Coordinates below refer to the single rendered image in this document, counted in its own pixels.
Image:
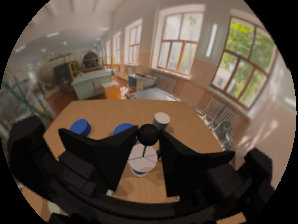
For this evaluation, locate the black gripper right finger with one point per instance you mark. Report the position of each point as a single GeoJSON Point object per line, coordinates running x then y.
{"type": "Point", "coordinates": [182, 165]}

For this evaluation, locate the glass french press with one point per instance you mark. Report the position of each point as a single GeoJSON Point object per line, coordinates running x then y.
{"type": "Point", "coordinates": [143, 157]}

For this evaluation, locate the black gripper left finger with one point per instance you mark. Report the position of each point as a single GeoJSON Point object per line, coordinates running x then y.
{"type": "Point", "coordinates": [108, 155]}

